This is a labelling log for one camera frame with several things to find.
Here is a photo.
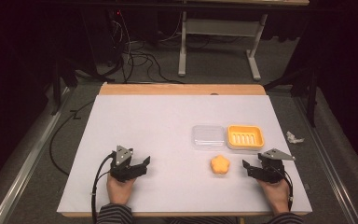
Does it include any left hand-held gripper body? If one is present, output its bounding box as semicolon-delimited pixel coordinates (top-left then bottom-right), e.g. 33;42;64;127
109;145;142;183

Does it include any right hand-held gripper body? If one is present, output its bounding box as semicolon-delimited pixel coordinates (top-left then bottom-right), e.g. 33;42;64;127
257;147;296;185

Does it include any person's left hand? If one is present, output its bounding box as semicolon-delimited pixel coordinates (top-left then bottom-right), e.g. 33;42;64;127
105;173;136;206

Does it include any person's right hand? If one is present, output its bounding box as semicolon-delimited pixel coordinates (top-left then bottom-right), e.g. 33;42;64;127
256;178;291;216

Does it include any yellow soap dish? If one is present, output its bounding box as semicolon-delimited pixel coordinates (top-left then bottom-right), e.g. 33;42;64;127
226;124;266;151

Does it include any orange flower-shaped soap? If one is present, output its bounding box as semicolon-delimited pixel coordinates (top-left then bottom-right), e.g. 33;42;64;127
210;154;232;175

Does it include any white table sheet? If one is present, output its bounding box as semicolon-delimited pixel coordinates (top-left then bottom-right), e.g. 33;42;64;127
56;94;313;215

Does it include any crumpled white paper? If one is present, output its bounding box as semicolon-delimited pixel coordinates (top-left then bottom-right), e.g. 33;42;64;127
285;131;306;145

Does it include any clear plastic lid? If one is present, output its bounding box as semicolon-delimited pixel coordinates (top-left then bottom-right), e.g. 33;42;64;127
190;124;227;151

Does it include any black metal stand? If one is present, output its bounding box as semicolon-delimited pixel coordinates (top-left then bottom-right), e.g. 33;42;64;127
49;57;79;117
263;60;321;129

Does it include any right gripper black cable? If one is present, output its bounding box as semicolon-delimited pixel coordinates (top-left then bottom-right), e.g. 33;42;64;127
268;164;295;213

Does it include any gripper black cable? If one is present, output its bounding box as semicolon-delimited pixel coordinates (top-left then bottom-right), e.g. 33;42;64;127
89;151;117;224
268;164;295;213

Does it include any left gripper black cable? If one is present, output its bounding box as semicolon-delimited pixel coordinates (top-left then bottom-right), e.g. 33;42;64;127
89;151;117;224

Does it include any silver floor rail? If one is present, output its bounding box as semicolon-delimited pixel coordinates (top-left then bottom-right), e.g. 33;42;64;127
0;86;73;224
293;96;358;224

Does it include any long black floor cable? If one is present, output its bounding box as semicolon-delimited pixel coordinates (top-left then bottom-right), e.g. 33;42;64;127
48;100;95;177

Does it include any tangle of black floor cables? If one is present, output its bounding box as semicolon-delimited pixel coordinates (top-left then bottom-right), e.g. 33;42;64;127
105;10;187;86

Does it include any white metal desk frame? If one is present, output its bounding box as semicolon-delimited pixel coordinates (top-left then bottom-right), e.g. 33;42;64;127
177;11;269;82

